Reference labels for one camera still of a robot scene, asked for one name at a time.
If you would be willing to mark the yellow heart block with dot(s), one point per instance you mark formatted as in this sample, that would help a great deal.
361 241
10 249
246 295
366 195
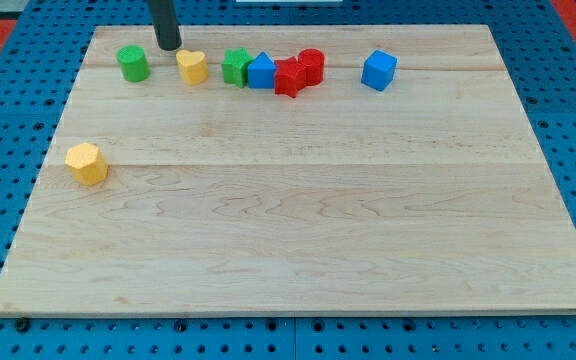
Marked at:
192 66

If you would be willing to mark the yellow hexagon block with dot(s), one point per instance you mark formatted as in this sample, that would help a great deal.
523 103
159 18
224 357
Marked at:
87 164

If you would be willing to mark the light wooden board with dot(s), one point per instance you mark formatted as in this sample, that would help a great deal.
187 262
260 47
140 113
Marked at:
430 198

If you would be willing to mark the red star block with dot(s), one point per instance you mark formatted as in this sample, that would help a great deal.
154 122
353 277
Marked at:
289 77

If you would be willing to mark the blue triangle block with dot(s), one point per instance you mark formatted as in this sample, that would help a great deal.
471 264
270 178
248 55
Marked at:
261 72

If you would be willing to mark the red cylinder block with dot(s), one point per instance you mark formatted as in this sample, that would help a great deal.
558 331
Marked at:
313 61

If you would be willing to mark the green star block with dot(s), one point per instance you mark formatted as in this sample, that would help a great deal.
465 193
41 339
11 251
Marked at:
235 66

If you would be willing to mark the blue cube block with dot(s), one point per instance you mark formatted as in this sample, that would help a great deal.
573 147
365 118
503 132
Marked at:
378 70

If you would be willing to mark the green cylinder block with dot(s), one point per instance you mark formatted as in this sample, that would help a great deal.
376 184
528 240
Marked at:
133 63

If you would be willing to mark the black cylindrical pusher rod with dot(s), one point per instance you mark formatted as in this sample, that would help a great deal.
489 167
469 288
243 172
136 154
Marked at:
165 24

